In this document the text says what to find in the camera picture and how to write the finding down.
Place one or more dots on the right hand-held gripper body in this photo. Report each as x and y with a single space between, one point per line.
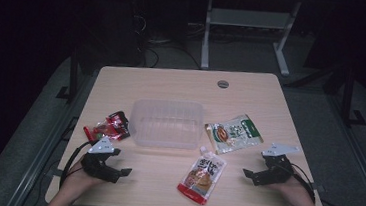
275 169

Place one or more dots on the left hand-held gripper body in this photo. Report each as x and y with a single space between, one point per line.
96 167

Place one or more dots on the red snack packet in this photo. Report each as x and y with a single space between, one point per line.
108 126

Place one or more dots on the red and white spout pouch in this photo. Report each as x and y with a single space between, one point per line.
202 176

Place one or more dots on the clear plastic container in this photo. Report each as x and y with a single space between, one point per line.
166 123

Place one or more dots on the person's left hand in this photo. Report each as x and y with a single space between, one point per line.
79 179

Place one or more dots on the person's right hand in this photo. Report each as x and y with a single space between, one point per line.
292 189

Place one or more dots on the green and white food packet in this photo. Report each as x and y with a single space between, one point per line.
234 133

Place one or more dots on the grey tape piece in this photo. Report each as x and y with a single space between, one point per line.
318 187
59 173

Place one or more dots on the grey table grommet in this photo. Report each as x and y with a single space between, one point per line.
222 84

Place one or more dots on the black metal stand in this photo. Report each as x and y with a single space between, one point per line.
348 97
73 73

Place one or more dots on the grey metal rail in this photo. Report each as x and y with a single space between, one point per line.
44 151
360 158

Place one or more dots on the white desk frame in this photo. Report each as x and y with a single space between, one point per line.
245 18

